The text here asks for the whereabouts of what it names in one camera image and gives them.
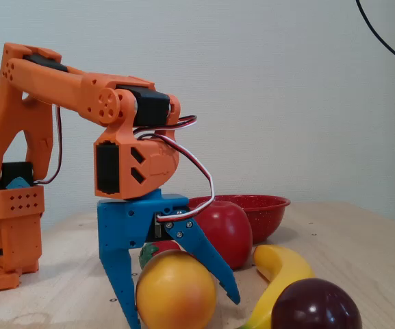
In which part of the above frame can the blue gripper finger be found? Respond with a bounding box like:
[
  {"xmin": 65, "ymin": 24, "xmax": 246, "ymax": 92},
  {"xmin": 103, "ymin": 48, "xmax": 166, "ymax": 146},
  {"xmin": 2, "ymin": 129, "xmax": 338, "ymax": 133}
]
[
  {"xmin": 164, "ymin": 208, "xmax": 242, "ymax": 306},
  {"xmin": 99, "ymin": 246, "xmax": 142, "ymax": 329}
]

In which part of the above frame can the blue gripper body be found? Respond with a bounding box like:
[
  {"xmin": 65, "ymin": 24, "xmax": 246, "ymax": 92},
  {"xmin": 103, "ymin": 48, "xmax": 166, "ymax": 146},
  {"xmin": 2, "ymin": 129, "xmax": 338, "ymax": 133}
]
[{"xmin": 97, "ymin": 188, "xmax": 191, "ymax": 251}]

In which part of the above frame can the orange yellow toy peach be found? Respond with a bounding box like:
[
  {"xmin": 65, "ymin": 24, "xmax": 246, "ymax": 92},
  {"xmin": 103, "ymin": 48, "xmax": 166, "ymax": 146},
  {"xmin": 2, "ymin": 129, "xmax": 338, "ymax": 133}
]
[{"xmin": 135, "ymin": 249, "xmax": 218, "ymax": 329}]

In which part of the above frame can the red speckled enamel bowl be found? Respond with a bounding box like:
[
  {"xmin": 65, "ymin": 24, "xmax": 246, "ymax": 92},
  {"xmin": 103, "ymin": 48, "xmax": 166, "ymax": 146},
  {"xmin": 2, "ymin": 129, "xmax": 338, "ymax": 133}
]
[{"xmin": 186, "ymin": 194, "xmax": 291, "ymax": 245}]

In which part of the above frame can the red toy apple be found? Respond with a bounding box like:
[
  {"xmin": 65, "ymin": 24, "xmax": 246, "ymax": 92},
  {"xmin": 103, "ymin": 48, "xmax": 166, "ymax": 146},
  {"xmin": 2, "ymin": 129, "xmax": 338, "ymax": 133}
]
[{"xmin": 192, "ymin": 201, "xmax": 253, "ymax": 271}]

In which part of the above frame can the red toy strawberry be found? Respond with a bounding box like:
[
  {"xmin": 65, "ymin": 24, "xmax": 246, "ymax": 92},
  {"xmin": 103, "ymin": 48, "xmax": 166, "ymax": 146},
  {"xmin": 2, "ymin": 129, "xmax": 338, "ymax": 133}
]
[{"xmin": 138, "ymin": 239, "xmax": 183, "ymax": 270}]

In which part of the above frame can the yellow toy banana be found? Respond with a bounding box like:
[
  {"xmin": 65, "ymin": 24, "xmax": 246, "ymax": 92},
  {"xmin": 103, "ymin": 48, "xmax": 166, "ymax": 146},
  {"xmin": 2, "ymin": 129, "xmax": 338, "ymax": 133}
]
[{"xmin": 236, "ymin": 244, "xmax": 317, "ymax": 329}]

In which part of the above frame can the dark purple toy plum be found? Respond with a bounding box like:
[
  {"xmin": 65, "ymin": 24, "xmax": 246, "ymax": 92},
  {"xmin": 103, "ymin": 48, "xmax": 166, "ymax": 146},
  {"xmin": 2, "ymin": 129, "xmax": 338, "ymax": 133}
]
[{"xmin": 271, "ymin": 278, "xmax": 363, "ymax": 329}]

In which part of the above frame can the white red black servo cable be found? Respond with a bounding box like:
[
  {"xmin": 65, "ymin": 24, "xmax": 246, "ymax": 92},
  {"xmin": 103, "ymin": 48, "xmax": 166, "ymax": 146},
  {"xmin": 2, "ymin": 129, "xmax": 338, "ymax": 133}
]
[{"xmin": 131, "ymin": 115, "xmax": 216, "ymax": 226}]

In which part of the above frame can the red black arm cable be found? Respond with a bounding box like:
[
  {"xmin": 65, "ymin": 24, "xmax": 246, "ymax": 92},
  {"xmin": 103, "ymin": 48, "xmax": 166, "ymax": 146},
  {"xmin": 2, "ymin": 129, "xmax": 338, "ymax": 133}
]
[{"xmin": 34, "ymin": 105, "xmax": 63, "ymax": 186}]

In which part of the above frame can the thin black hanging cable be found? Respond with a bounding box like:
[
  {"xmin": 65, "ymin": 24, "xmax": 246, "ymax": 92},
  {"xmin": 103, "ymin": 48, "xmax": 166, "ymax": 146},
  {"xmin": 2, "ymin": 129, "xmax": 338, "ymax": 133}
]
[{"xmin": 355, "ymin": 0, "xmax": 395, "ymax": 69}]

